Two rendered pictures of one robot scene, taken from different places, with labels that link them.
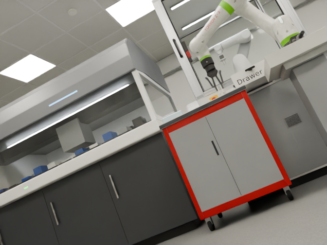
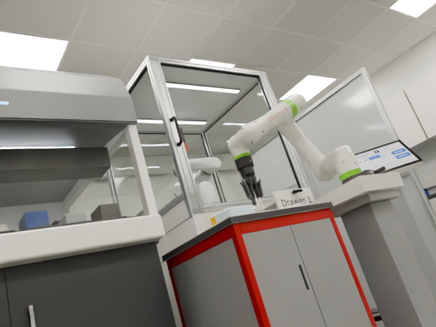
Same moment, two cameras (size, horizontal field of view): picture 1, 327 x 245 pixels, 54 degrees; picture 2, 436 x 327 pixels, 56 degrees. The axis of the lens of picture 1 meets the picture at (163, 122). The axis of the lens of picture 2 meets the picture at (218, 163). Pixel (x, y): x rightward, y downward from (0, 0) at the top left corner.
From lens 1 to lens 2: 1.70 m
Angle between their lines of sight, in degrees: 51
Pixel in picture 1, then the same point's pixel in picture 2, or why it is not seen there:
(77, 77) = (14, 81)
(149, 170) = (122, 311)
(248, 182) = not seen: outside the picture
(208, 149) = (295, 278)
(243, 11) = (289, 125)
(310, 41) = (391, 180)
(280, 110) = not seen: hidden behind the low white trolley
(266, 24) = (312, 150)
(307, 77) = (382, 218)
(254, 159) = (347, 305)
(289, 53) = (377, 183)
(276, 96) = not seen: hidden behind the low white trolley
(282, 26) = (351, 156)
